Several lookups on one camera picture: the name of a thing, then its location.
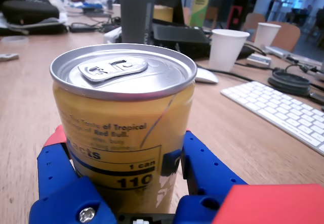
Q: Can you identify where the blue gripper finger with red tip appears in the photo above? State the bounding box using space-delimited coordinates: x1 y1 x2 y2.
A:
29 125 118 224
173 130 249 224

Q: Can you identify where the yellow drink can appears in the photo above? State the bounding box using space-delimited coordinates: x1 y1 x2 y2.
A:
49 43 198 214

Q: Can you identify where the white keyboard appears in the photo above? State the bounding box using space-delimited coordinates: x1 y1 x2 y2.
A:
220 81 324 156

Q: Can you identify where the white computer mouse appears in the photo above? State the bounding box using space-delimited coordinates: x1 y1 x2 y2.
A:
194 66 220 84

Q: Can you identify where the white power adapter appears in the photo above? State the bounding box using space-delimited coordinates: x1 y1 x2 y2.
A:
247 53 273 68

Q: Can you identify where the large white paper cup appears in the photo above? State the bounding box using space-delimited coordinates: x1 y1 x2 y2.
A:
209 28 251 72

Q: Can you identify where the flat silver device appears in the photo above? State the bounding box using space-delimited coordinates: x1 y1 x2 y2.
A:
264 46 294 59

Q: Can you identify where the black laptop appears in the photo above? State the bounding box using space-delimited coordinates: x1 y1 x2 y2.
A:
150 0 212 59

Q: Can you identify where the small silver device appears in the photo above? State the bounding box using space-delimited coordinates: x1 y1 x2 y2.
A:
0 53 20 62

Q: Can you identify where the small white paper cup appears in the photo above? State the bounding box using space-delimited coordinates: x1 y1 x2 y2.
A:
254 22 282 49

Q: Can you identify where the brown chair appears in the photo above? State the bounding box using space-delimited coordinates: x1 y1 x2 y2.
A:
242 13 266 34
268 21 301 53

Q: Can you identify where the flat black device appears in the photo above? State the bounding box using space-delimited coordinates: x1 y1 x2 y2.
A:
69 22 102 33

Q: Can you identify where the white box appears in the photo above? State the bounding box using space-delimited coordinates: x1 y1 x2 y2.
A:
103 26 123 44

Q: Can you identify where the green carton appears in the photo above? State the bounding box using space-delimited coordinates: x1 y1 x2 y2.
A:
189 0 213 28

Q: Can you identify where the dark grey tumbler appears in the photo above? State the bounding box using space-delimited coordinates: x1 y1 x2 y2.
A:
119 0 155 47

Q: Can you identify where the black bag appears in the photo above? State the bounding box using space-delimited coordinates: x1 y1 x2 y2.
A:
0 0 60 25

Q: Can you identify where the black cable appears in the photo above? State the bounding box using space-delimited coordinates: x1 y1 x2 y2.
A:
196 63 254 82

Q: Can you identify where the black coiled cable ring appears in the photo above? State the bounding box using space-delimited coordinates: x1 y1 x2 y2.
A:
267 70 312 96

